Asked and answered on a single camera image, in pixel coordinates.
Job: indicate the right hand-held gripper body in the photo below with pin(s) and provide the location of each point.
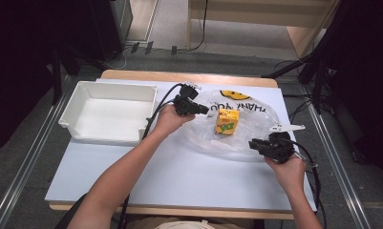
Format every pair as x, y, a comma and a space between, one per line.
280, 146

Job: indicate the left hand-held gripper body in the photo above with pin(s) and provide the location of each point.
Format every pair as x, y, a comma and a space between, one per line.
184, 101

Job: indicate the clear smiley plastic bag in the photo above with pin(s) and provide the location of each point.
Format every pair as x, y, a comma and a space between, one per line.
256, 120

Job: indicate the yellow juice box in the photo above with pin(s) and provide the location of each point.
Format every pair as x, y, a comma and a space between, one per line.
226, 122

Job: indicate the person's left hand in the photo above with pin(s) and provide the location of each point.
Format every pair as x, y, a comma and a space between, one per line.
170, 122

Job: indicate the person's right hand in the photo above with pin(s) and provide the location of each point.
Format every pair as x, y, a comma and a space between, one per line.
289, 175

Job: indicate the black stand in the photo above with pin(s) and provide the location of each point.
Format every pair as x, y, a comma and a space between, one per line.
56, 79
318, 86

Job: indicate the white plastic tray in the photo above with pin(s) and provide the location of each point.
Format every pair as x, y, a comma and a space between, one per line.
112, 117

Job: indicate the black cabinet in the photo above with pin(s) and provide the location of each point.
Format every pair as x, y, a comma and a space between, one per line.
112, 25

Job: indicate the black curtain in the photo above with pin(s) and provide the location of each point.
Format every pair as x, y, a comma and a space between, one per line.
20, 63
364, 79

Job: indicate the person's white shirt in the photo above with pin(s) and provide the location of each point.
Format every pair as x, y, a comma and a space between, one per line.
182, 225

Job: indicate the light wooden shelf unit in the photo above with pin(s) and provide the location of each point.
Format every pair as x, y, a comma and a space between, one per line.
303, 35

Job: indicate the person's beige trousers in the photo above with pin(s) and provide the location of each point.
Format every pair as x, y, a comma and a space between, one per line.
138, 223

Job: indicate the aluminium floor rail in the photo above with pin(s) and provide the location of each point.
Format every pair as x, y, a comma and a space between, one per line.
335, 156
30, 149

